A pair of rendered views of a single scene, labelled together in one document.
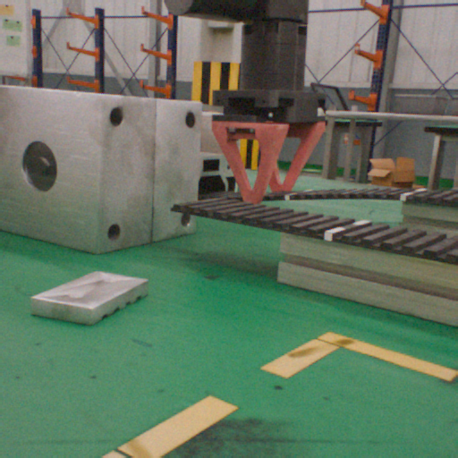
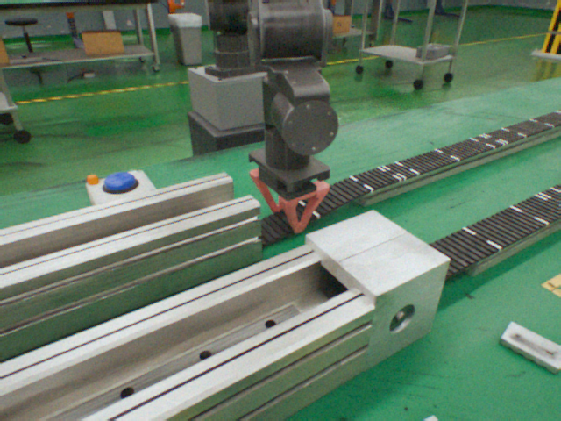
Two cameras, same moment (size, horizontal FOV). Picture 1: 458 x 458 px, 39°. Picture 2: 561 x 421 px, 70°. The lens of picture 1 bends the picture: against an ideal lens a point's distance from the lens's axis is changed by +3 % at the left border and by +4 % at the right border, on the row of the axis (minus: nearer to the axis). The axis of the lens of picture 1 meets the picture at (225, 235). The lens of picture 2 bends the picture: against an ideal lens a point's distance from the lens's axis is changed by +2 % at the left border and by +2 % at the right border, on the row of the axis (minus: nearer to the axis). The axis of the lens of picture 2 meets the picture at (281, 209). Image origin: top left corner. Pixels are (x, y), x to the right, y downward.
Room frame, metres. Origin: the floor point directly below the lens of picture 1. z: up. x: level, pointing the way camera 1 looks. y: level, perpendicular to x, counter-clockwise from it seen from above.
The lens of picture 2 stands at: (0.40, 0.40, 1.10)
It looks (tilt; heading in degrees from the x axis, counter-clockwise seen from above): 32 degrees down; 294
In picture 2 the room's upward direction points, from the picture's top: straight up
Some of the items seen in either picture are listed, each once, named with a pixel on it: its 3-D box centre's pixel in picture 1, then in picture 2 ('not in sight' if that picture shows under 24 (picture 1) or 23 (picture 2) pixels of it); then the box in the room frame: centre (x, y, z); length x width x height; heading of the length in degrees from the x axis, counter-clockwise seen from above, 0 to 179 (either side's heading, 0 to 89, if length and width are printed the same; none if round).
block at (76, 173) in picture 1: (117, 165); (360, 277); (0.45, 0.08, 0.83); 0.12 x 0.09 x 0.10; 146
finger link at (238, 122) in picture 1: (261, 152); (293, 198); (0.57, -0.03, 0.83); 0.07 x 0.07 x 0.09; 57
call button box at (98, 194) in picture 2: not in sight; (126, 206); (0.79, 0.05, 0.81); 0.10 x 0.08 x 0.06; 146
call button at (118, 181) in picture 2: not in sight; (120, 183); (0.80, 0.05, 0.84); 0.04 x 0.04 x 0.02
